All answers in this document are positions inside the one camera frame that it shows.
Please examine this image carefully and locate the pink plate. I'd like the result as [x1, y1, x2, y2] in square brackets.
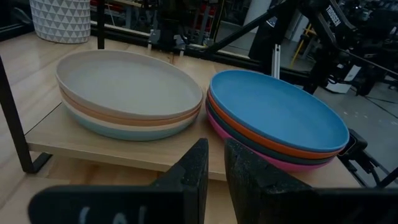
[205, 105, 330, 173]

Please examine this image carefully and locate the small black camera box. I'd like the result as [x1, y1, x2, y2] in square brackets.
[338, 128, 369, 158]

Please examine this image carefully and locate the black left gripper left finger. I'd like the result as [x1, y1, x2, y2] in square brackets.
[150, 138, 209, 224]

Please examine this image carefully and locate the terracotta plate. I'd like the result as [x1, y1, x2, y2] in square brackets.
[58, 86, 202, 128]

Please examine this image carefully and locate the bright blue plate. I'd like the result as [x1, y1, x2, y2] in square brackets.
[208, 69, 350, 153]

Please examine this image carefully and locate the light blue plate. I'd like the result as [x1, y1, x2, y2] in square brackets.
[70, 108, 195, 142]

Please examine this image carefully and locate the succulent in white patterned pot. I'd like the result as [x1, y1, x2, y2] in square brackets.
[29, 0, 91, 44]

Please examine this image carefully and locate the orange plate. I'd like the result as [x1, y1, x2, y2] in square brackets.
[206, 88, 345, 160]

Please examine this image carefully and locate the silver aluminium post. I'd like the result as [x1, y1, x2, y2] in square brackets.
[271, 44, 281, 79]

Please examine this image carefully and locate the cream plate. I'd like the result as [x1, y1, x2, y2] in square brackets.
[62, 99, 200, 132]

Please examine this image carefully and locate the white box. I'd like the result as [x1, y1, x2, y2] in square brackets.
[325, 63, 361, 94]

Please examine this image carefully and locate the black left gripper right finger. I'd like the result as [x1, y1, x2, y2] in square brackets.
[223, 138, 312, 224]

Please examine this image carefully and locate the grey plate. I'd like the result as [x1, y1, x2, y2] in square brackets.
[55, 49, 204, 121]

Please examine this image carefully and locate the yellow pole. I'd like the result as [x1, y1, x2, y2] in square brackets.
[289, 23, 313, 69]

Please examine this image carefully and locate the dark teal plate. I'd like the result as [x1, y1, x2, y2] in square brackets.
[205, 99, 336, 166]

